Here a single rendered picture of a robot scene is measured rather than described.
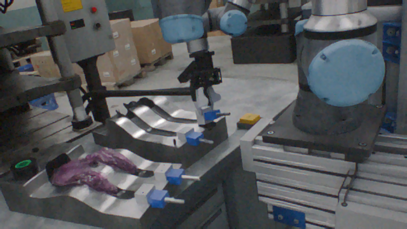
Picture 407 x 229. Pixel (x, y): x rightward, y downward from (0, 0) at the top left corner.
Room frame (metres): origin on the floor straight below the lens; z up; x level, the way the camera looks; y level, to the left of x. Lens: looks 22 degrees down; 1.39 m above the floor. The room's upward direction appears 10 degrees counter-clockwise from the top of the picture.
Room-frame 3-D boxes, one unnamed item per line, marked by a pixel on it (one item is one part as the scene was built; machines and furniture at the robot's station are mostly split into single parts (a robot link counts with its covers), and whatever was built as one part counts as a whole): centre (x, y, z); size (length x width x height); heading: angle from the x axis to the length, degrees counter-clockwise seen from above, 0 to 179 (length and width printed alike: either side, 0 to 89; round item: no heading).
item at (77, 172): (0.95, 0.36, 0.90); 0.26 x 0.18 x 0.08; 64
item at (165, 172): (0.88, 0.09, 0.86); 0.13 x 0.05 x 0.05; 64
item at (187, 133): (1.03, 0.02, 0.89); 0.13 x 0.05 x 0.05; 47
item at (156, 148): (1.26, 0.18, 0.87); 0.50 x 0.26 x 0.14; 47
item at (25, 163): (0.95, 0.56, 0.93); 0.08 x 0.08 x 0.04
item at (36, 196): (0.94, 0.36, 0.86); 0.50 x 0.26 x 0.11; 64
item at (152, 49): (6.31, 1.02, 0.37); 1.20 x 0.82 x 0.74; 64
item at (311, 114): (0.71, -0.28, 1.09); 0.15 x 0.15 x 0.10
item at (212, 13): (1.19, -0.13, 1.23); 0.11 x 0.11 x 0.08; 4
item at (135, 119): (1.24, 0.18, 0.92); 0.35 x 0.16 x 0.09; 47
